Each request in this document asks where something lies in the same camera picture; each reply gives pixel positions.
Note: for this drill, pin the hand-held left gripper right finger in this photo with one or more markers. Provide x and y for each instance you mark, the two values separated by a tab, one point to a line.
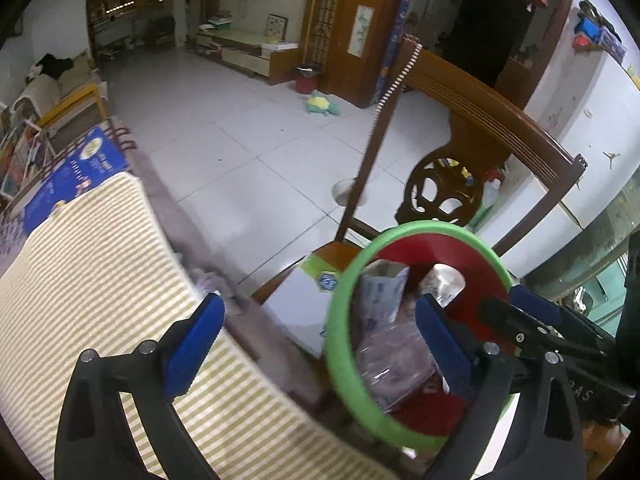
442	347

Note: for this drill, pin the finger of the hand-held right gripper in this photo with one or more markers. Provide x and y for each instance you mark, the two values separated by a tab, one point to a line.
545	306
505	317

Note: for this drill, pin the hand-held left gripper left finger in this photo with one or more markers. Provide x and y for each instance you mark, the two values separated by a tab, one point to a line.
195	342

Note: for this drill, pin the clear plastic bottle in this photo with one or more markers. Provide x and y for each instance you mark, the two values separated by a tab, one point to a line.
395	365

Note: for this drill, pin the white grey package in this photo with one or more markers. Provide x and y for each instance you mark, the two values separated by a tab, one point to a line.
442	282

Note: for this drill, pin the green rimmed red bucket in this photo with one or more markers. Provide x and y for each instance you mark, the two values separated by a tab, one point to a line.
342	360

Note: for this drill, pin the person's right hand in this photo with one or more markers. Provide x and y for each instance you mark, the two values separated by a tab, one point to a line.
605	440

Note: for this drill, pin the white cardboard box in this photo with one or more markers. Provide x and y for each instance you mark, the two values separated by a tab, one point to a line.
300	310

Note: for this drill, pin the yellow white striped mat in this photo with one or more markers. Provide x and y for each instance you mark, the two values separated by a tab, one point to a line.
100	280

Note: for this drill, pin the yellow plastic toy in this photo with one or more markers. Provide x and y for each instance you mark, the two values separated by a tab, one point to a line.
462	171

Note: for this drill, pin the round metal disc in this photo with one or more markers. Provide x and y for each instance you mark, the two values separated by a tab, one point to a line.
345	191

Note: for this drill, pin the carved wooden chair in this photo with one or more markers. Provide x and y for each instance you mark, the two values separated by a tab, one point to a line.
500	110

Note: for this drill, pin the blue printed paper bag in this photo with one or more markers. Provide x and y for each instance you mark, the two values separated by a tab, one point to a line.
80	175

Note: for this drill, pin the white refrigerator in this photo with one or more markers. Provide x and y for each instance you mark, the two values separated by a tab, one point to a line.
575	100

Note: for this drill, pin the printed panels on white rack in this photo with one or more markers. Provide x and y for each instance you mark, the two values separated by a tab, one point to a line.
20	160

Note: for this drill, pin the green plush toy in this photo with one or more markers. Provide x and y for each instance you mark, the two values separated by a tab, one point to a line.
322	104

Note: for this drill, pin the fridge magnets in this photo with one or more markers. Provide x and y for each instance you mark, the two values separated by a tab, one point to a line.
597	35

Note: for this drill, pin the yellow framed sofa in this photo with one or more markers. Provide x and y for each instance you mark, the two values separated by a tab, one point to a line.
60	100

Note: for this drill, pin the red waste bin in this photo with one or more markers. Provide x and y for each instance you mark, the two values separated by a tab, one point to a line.
307	80

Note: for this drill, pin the low television cabinet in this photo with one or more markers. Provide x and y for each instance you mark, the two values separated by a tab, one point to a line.
245	55

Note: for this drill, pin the black cloth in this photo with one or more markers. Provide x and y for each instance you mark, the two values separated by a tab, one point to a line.
52	65

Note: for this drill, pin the small framed picture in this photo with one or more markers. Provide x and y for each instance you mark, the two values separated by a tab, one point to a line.
277	27

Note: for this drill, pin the short wall scroll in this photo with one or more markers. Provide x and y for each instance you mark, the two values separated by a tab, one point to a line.
361	30

